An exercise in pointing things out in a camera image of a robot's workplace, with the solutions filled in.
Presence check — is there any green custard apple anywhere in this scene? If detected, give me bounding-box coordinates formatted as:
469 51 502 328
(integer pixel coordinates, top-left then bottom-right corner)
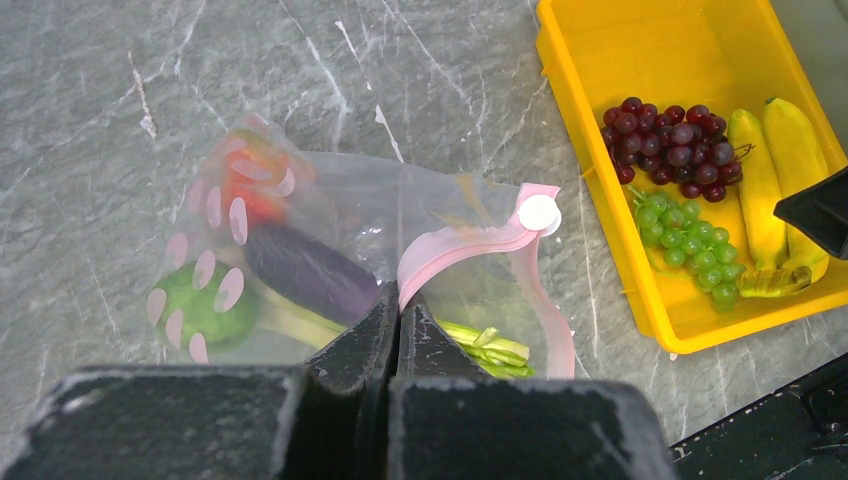
146 261 259 359

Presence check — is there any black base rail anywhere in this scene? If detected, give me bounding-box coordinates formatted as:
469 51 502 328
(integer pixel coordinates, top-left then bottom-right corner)
671 355 847 479

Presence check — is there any purple eggplant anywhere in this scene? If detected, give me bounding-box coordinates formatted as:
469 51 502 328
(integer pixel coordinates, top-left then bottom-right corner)
244 222 381 326

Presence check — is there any yellow banana bunch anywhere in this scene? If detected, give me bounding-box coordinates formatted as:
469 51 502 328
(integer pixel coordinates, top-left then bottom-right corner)
728 97 830 298

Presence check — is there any green grape bunch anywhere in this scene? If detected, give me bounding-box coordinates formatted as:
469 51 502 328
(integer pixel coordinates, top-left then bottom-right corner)
627 186 746 312

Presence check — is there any clear zip top bag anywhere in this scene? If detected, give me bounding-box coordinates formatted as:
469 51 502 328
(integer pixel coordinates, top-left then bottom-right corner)
150 113 576 379

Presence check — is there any yellow plastic tray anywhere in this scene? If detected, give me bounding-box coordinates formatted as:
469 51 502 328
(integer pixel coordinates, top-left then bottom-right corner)
536 1 847 354

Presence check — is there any dark red grape bunch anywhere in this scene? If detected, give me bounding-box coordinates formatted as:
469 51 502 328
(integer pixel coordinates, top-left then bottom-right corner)
600 96 743 203

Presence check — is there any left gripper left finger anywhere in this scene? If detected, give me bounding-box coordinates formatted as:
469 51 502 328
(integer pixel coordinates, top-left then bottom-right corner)
3 283 400 479

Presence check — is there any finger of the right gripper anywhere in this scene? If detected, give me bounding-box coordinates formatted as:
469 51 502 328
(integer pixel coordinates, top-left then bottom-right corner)
774 168 847 260

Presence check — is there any orange red fruit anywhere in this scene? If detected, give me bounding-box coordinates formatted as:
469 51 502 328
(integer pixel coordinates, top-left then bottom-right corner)
221 129 316 223

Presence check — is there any celery stalk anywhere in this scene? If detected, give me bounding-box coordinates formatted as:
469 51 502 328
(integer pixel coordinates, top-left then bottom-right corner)
260 289 535 379

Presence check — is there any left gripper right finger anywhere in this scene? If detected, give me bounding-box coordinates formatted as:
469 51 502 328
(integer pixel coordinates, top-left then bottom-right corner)
389 295 676 479

